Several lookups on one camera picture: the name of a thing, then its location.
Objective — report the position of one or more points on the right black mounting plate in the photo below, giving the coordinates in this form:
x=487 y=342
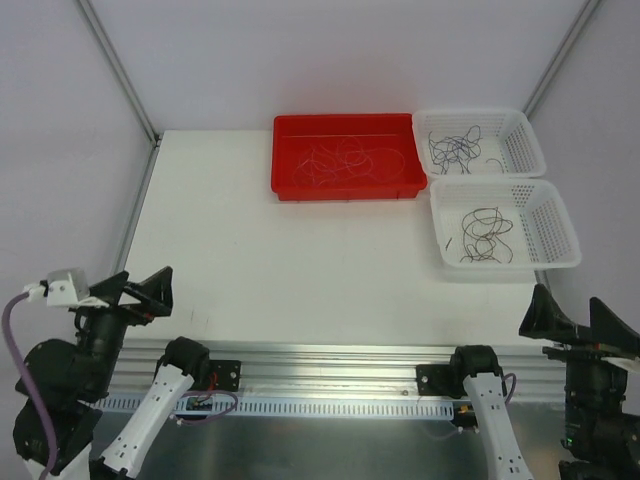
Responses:
x=438 y=380

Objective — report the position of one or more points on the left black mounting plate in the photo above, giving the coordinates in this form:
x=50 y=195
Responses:
x=224 y=375

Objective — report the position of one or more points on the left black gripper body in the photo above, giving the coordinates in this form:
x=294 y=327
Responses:
x=120 y=310

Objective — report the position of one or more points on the left aluminium frame post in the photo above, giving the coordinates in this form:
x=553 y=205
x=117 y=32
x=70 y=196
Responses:
x=98 y=32

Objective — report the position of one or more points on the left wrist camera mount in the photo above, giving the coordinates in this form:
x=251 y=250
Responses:
x=66 y=288

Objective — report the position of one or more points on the aluminium frame post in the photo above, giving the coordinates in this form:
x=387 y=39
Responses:
x=584 y=18
x=98 y=32

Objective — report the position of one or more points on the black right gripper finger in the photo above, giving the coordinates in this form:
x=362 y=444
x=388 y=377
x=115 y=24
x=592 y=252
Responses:
x=609 y=329
x=544 y=319

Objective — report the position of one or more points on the red plastic tray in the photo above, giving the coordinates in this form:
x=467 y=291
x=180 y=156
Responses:
x=335 y=157

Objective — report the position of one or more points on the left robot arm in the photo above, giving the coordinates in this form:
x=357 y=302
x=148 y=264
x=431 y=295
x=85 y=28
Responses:
x=73 y=424

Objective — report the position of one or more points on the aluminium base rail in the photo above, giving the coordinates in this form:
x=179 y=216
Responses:
x=371 y=372

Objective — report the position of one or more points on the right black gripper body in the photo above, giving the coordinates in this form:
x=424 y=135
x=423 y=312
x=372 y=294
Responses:
x=586 y=353

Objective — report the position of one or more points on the near white perforated basket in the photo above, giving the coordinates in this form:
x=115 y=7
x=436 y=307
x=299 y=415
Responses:
x=499 y=227

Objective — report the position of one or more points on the black mounting plate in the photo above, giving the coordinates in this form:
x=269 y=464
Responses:
x=438 y=380
x=224 y=375

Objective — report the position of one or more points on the white slotted cable duct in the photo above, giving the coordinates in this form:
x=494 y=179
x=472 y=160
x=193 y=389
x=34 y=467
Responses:
x=437 y=410

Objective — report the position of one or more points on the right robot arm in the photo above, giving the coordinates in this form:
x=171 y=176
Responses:
x=600 y=440

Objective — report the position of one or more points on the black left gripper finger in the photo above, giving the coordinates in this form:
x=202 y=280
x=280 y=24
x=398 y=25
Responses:
x=153 y=297
x=107 y=293

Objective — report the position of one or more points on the white perforated basket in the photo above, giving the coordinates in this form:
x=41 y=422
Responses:
x=481 y=142
x=499 y=227

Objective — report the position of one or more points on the right aluminium frame post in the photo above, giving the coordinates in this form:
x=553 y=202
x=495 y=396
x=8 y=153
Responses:
x=584 y=18

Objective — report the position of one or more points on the far white perforated basket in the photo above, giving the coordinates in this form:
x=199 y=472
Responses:
x=481 y=142

